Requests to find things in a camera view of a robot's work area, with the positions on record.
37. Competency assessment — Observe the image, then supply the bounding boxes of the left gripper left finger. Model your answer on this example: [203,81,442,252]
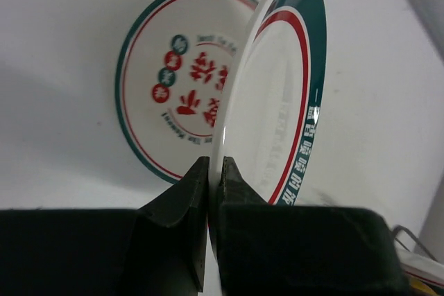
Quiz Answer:
[1,157,209,295]

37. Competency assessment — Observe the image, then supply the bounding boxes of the metal wire dish rack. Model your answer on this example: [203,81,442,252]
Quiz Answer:
[391,225,439,263]

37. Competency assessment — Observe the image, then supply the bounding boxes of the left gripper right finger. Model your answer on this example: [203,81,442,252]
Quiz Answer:
[218,157,410,295]

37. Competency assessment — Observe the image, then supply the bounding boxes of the rear white green-rimmed plate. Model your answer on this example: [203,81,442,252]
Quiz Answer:
[396,248,443,288]

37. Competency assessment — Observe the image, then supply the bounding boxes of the white plate red characters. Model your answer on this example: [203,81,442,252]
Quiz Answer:
[114,0,258,184]

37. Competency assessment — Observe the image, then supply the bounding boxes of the white plate green rim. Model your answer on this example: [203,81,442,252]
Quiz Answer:
[208,0,327,251]

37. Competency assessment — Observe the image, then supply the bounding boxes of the yellow brown patterned plate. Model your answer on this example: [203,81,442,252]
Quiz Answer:
[409,277,438,296]

